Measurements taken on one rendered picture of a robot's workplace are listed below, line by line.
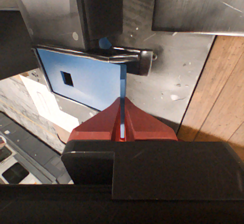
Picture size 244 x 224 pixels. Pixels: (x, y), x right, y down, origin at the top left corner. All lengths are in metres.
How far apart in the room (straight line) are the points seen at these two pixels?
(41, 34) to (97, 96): 0.11
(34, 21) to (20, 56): 0.20
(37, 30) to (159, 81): 0.18
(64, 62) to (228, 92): 0.22
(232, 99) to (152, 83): 0.11
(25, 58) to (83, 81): 0.26
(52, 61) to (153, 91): 0.16
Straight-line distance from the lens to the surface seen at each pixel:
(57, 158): 5.47
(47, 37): 0.20
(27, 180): 5.56
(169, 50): 0.19
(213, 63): 0.20
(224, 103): 0.22
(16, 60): 0.40
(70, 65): 0.17
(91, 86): 0.16
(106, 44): 0.23
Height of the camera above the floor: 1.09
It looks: 44 degrees down
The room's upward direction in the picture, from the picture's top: 136 degrees counter-clockwise
